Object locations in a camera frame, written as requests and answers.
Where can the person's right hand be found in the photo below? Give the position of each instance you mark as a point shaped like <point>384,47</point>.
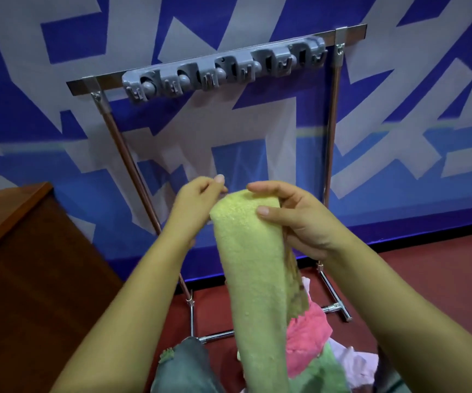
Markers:
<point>305,225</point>

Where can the person's left hand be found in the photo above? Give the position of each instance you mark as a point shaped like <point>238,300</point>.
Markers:
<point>193,208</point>

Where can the yellow striped towel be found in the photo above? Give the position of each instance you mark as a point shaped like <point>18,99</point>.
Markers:
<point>252,282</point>

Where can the white pink patterned towel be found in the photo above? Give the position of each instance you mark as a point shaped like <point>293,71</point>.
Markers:
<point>358,364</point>

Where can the light green towel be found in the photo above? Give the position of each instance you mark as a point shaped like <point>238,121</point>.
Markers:
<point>321,376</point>

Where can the metal rack frame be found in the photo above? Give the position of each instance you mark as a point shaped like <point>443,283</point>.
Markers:
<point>84,85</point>

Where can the person's left forearm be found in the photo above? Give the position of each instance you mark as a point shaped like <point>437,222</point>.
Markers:
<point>129,323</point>

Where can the person's right forearm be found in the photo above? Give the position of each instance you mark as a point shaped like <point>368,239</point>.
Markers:
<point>403,323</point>

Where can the person's left leg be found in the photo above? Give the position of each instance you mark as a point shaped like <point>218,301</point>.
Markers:
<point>182,372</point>

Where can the person's leg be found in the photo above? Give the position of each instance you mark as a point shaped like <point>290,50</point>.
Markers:
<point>387,380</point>
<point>182,372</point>

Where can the person's right leg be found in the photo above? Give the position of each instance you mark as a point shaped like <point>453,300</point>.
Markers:
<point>387,380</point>

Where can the blue white printed banner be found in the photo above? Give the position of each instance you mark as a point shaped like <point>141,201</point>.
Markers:
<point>424,98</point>

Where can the brown wooden cabinet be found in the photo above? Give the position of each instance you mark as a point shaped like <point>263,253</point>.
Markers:
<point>35,282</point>

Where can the grey plastic hook rail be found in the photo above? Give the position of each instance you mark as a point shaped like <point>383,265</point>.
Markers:
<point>236,61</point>

